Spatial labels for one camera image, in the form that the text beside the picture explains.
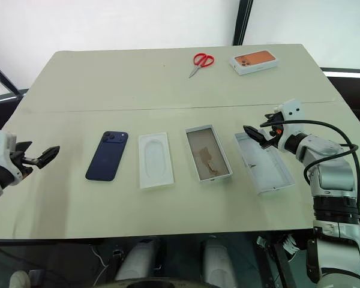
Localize white ribbed object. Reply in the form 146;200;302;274
282;235;298;259

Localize white phone box base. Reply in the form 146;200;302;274
184;123;233;183

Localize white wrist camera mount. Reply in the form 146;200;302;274
272;98;307;151
0;128;18;181

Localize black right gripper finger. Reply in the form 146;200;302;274
242;124;267;144
257;136;274;150

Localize dark blue smartphone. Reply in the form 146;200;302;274
85;130;130;182

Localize black metal frame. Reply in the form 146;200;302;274
0;56;29;106

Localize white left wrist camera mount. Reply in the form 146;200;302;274
0;128;18;181

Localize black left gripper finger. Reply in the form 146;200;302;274
14;141;34;153
37;145;61;170

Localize white rounded shell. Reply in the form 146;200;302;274
116;239;166;283
201;238;238;288

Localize dark bench with light strip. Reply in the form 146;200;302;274
320;67;360;121

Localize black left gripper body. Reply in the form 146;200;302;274
9;149;43;181

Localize black window post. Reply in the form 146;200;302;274
232;0;254;46

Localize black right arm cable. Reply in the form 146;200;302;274
259;119;360;223

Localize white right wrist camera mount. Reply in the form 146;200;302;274
272;98;307;151

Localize red handled scissors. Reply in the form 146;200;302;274
188;52;215;79

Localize white moulded insert tray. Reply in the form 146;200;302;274
137;131;176;190

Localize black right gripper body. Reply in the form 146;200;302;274
263;112;286;148

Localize orange print phone box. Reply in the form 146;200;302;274
229;50;281;77

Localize black table leg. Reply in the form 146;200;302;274
272;242;298;288

